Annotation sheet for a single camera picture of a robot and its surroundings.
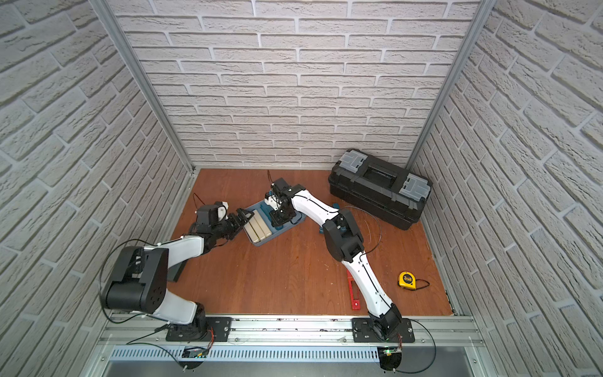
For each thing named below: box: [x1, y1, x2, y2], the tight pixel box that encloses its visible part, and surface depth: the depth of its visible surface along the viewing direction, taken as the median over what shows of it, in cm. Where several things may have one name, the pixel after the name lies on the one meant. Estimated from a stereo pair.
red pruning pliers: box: [347, 269, 361, 311], surface depth 79 cm
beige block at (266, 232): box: [252, 208, 272, 238], surface depth 97 cm
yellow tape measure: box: [398, 270, 417, 290], surface depth 85 cm
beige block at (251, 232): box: [243, 221, 261, 244], surface depth 94 cm
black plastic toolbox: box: [328, 148, 433, 231], surface depth 94 cm
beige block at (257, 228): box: [248, 215, 267, 241], surface depth 96 cm
